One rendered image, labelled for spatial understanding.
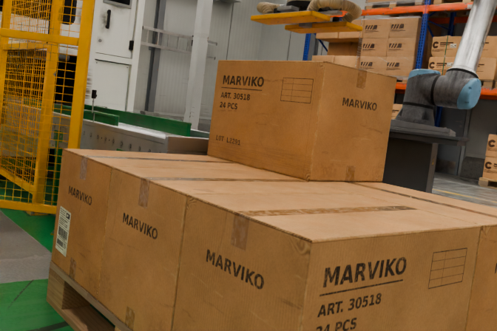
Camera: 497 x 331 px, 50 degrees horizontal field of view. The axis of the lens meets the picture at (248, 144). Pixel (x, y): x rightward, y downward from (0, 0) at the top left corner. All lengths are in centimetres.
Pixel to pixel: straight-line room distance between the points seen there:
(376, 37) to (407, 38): 68
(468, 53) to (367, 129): 95
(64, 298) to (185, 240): 77
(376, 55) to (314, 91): 881
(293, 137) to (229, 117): 38
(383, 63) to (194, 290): 943
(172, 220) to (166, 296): 18
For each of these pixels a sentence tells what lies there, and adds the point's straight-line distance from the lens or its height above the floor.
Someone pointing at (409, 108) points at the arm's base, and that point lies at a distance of 274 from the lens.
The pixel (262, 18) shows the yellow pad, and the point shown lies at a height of 111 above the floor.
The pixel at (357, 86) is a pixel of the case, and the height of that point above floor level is 88.
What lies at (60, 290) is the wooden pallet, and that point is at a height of 8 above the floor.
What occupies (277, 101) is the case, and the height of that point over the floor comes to 80.
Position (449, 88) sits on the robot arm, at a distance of 268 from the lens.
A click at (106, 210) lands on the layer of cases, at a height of 41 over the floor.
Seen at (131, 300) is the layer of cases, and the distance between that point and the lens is 148.
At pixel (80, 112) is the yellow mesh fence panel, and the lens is 282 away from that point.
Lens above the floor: 75
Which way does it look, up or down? 4 degrees down
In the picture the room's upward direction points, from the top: 7 degrees clockwise
